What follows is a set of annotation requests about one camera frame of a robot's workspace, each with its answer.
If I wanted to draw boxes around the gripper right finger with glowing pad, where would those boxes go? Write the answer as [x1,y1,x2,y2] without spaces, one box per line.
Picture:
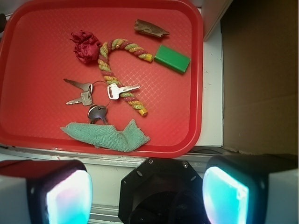
[202,154,299,224]

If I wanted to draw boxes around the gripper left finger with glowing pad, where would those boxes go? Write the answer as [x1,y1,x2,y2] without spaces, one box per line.
[0,160,93,224]

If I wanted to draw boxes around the crumpled red paper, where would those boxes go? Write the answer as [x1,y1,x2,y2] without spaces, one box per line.
[70,30,102,64]

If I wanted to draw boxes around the teal cloth rag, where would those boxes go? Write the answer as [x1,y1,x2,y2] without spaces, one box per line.
[61,119,150,153]

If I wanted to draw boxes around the red plastic tray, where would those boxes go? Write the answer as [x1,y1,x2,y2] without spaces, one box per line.
[0,0,203,158]

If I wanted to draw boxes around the green rectangular block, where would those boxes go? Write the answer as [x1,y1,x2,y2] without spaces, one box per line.
[154,45,191,74]

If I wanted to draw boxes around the brown cardboard box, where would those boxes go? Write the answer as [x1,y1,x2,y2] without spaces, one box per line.
[221,0,299,154]

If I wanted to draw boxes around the brown wood piece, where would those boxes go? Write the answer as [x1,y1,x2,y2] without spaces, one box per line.
[134,19,170,38]

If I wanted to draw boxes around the black octagonal camera mount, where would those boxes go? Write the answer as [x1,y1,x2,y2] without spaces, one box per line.
[118,158,209,224]

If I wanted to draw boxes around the silver keys on ring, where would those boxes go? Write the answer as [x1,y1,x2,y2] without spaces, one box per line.
[64,78,140,125]

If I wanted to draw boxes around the multicolour twisted rope toy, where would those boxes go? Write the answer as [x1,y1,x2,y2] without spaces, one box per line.
[98,38,154,117]

